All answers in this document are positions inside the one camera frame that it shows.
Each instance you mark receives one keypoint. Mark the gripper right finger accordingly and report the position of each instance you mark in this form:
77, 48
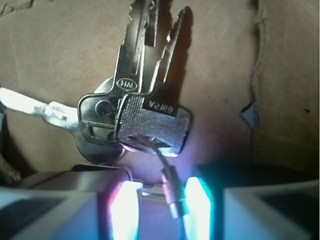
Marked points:
245, 202

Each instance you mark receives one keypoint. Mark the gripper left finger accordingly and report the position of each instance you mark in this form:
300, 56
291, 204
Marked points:
85, 203

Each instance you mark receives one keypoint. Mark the silver key bunch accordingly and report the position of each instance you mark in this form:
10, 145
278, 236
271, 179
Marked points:
133, 121

